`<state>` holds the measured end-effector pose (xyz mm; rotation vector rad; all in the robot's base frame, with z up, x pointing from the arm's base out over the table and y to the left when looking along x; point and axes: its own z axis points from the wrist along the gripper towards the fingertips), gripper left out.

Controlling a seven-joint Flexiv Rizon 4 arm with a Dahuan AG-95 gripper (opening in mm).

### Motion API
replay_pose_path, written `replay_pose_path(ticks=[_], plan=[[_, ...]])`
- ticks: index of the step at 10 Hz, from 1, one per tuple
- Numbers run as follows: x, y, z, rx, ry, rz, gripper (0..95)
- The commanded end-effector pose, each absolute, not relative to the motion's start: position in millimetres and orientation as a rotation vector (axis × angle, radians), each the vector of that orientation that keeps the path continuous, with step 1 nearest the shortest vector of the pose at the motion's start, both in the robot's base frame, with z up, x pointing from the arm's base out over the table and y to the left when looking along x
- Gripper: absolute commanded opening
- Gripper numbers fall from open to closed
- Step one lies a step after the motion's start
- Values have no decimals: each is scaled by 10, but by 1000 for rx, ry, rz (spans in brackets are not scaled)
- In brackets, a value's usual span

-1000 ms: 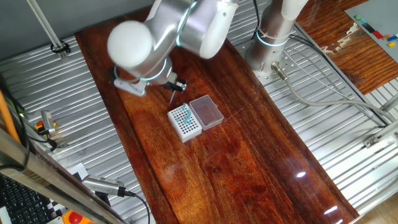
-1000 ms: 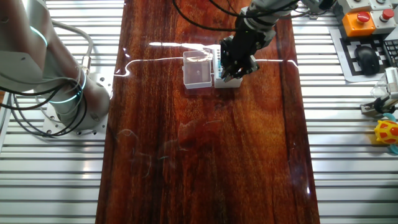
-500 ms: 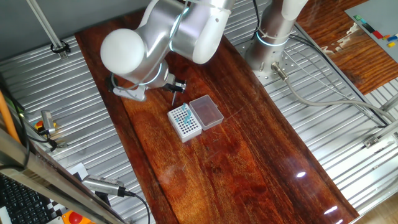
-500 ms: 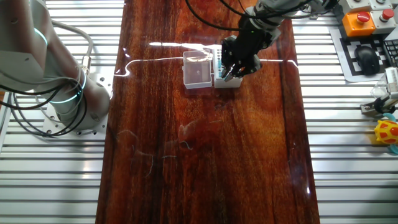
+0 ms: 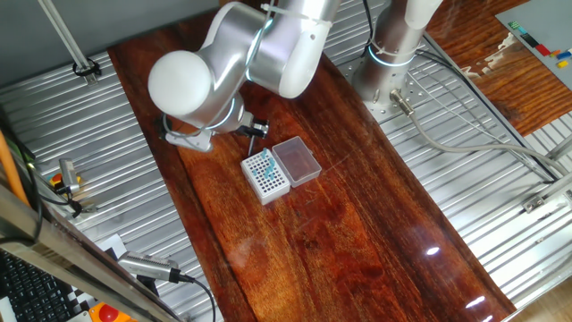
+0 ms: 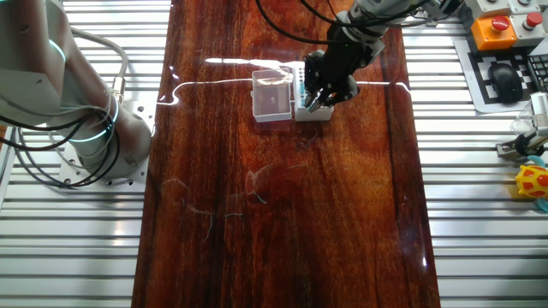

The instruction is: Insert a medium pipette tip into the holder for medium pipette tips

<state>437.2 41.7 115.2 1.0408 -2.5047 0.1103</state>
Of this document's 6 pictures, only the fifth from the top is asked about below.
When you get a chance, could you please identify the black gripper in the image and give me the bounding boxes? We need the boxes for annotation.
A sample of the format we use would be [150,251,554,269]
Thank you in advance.
[235,117,271,139]

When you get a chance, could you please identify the white pipette tip rack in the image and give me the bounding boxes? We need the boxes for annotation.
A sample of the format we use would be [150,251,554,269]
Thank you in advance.
[240,148,292,207]

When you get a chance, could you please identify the clear plastic box lid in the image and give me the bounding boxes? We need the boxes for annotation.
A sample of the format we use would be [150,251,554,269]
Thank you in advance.
[271,135,324,189]

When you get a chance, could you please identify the glossy brown wooden board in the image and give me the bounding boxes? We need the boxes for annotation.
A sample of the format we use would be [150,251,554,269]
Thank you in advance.
[106,0,517,322]

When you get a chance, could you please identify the slanted metal pole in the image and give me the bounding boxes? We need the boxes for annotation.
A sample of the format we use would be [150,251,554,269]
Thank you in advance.
[38,0,100,87]

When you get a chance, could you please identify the red emergency stop button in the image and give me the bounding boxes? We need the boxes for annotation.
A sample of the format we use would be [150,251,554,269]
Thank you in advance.
[88,301,138,322]

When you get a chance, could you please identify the orange pole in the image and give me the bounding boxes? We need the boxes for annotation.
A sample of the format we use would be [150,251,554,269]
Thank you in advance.
[0,129,30,208]

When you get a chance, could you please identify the black keyboard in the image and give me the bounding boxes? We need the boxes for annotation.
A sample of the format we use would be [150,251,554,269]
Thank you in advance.
[0,250,75,322]

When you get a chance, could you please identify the aluminium profile bar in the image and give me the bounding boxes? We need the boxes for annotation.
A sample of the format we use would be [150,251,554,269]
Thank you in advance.
[543,133,572,162]
[521,172,572,214]

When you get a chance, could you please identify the grey board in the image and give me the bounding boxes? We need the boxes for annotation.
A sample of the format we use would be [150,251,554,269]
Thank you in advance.
[494,0,572,90]

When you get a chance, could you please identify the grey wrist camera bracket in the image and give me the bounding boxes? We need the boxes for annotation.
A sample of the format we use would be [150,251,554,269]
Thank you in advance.
[163,114,215,153]

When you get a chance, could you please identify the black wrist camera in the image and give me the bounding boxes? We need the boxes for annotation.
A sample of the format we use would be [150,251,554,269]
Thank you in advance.
[155,114,170,140]

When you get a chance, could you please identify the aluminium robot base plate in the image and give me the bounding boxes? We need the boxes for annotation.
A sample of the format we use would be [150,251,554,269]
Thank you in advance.
[337,42,433,124]

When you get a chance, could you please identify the silver ribbed camera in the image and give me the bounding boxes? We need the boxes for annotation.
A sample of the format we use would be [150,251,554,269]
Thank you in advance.
[116,250,182,284]

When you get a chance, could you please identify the grey cable with metal connector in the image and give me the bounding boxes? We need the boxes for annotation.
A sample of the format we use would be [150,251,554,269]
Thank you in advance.
[389,88,572,176]

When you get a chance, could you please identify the black camera cable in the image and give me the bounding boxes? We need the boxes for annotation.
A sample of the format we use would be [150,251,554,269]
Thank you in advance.
[178,273,218,322]

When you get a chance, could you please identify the black cable tie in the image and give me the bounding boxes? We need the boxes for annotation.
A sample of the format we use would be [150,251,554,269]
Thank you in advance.
[71,56,103,78]

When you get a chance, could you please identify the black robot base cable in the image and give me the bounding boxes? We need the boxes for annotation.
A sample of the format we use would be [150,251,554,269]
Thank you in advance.
[415,47,559,184]

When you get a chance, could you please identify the steel frame beam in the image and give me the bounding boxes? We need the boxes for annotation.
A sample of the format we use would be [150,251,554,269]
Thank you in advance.
[0,185,182,322]

